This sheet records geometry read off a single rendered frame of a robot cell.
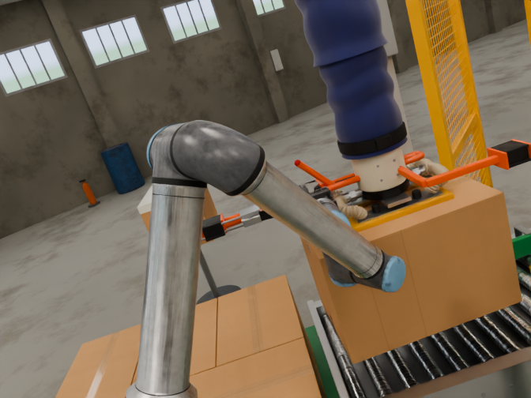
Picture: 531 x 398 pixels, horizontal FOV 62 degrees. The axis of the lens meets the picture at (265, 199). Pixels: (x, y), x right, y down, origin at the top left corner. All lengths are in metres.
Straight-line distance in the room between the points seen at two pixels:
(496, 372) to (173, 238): 1.10
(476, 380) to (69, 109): 9.15
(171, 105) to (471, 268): 9.10
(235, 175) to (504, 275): 1.07
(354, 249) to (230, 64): 9.81
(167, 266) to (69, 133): 9.05
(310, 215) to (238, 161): 0.21
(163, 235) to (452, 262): 0.94
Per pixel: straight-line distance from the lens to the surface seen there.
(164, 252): 0.92
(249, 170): 0.82
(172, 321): 0.95
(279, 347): 1.99
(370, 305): 1.48
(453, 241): 1.50
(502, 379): 1.64
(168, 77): 10.25
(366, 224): 1.45
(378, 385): 1.69
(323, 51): 1.42
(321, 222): 0.96
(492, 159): 1.42
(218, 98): 10.54
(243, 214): 1.49
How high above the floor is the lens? 1.69
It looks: 17 degrees down
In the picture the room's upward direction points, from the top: 19 degrees counter-clockwise
